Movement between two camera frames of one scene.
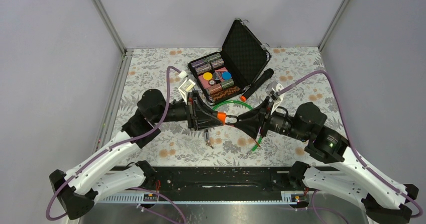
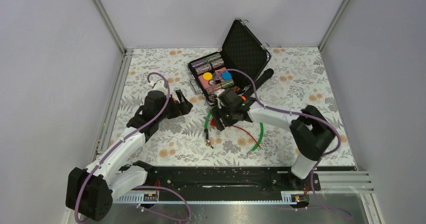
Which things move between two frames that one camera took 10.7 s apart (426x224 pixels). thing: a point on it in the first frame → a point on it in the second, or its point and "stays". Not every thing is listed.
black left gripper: [196, 107] → [183, 107]
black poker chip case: [243, 56] stays
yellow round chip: [207, 76] stays
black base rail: [213, 185] stays
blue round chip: [226, 76] stays
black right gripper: [250, 121] → [217, 113]
